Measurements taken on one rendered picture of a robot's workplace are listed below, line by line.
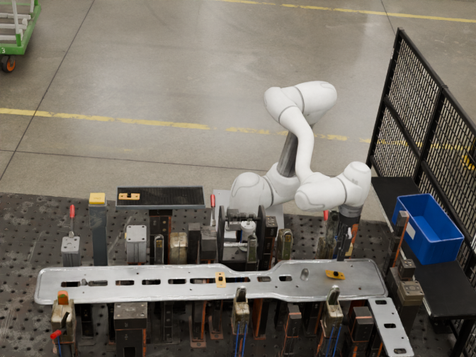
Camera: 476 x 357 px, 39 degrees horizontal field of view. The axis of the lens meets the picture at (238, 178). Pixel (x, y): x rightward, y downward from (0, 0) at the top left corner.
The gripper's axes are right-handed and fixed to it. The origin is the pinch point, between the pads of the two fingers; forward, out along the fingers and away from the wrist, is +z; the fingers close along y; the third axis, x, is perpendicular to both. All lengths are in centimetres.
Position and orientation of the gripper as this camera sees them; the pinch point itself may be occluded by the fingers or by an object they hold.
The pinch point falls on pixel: (340, 251)
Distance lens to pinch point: 267.0
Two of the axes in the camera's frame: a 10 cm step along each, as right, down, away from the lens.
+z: -0.8, 8.0, 5.9
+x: 9.9, -0.1, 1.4
